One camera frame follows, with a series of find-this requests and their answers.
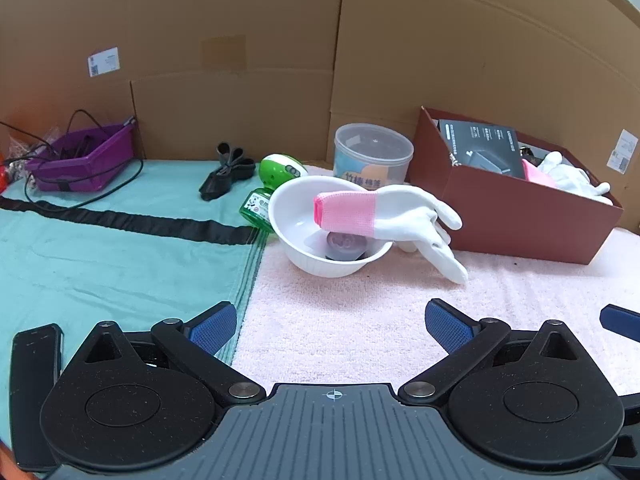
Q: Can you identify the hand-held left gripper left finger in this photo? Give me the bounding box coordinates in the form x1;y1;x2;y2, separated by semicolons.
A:
60;301;267;406

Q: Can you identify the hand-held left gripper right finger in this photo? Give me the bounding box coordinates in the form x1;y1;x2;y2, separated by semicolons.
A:
399;298;607;406

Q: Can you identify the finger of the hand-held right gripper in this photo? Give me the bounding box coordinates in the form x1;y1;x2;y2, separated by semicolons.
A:
599;304;640;346

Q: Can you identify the brown cardboard box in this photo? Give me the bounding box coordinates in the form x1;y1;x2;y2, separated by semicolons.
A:
404;106;625;266

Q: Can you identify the white plastic bowl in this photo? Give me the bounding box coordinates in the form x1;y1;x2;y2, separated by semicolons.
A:
268;176;396;278

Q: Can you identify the teal cloth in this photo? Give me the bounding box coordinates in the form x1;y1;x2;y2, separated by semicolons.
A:
0;160;281;461

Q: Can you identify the white paper label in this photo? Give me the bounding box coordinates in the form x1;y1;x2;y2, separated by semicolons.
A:
88;47;122;78
607;129;639;176

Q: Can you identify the green mosquito repellent device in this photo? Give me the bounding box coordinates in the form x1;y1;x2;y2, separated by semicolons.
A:
239;154;309;234

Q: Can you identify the black product box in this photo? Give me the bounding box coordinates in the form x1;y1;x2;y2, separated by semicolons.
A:
438;119;527;180

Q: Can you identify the clear plastic cotton swab tub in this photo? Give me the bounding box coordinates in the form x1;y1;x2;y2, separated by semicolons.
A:
333;123;415;191

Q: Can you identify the purple plastic basket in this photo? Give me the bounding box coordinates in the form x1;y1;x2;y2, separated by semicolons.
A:
25;122;136;193

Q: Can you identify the cardboard backdrop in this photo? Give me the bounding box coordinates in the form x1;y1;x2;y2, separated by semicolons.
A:
0;0;640;181

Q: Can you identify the black folded strap bundle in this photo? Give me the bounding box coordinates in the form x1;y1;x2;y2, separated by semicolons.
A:
198;142;257;201

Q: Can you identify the black cable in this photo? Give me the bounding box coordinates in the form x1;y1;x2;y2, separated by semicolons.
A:
0;109;144;206

